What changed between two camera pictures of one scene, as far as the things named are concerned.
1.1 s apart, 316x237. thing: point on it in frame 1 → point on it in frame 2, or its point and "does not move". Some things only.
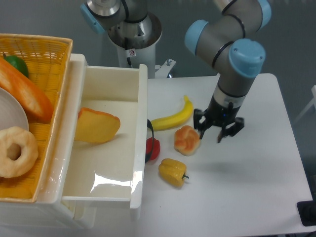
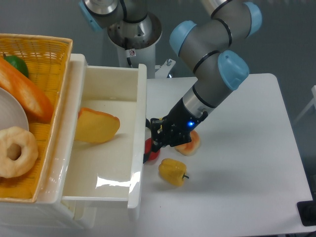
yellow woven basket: [48, 60] does not move
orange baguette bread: [38, 106] does not move
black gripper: [217, 114] → [177, 125]
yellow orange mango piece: [96, 127] does not move
